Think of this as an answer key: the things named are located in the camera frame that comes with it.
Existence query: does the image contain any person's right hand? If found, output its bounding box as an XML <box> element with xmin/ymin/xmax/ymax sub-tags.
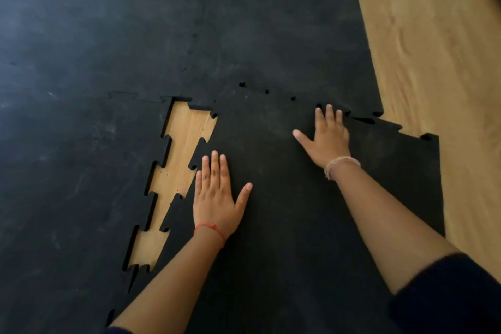
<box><xmin>292</xmin><ymin>105</ymin><xmax>351</xmax><ymax>169</ymax></box>

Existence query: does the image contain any person's left hand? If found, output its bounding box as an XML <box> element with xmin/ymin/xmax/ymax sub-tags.
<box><xmin>193</xmin><ymin>151</ymin><xmax>253</xmax><ymax>247</ymax></box>

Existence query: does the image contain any black interlocking mat tile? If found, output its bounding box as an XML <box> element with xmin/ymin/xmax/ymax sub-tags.
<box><xmin>105</xmin><ymin>83</ymin><xmax>446</xmax><ymax>334</ymax></box>

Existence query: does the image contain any person's right forearm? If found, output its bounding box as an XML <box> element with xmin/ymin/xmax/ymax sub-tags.
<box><xmin>330</xmin><ymin>161</ymin><xmax>466</xmax><ymax>295</ymax></box>

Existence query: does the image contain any person's left forearm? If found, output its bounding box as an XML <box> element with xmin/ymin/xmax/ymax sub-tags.
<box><xmin>111</xmin><ymin>228</ymin><xmax>226</xmax><ymax>334</ymax></box>

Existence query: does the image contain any beige wrist band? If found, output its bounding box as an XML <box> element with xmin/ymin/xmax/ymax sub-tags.
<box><xmin>324</xmin><ymin>156</ymin><xmax>361</xmax><ymax>181</ymax></box>

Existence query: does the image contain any black interlocking floor mat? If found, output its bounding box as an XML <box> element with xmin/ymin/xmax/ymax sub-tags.
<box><xmin>0</xmin><ymin>89</ymin><xmax>174</xmax><ymax>334</ymax></box>
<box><xmin>178</xmin><ymin>0</ymin><xmax>385</xmax><ymax>119</ymax></box>
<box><xmin>0</xmin><ymin>0</ymin><xmax>220</xmax><ymax>105</ymax></box>

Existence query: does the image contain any dark navy right sleeve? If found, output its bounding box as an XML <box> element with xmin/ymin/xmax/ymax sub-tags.
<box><xmin>387</xmin><ymin>252</ymin><xmax>501</xmax><ymax>334</ymax></box>

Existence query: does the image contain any red thread bracelet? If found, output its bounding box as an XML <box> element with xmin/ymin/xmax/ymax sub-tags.
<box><xmin>193</xmin><ymin>223</ymin><xmax>227</xmax><ymax>249</ymax></box>

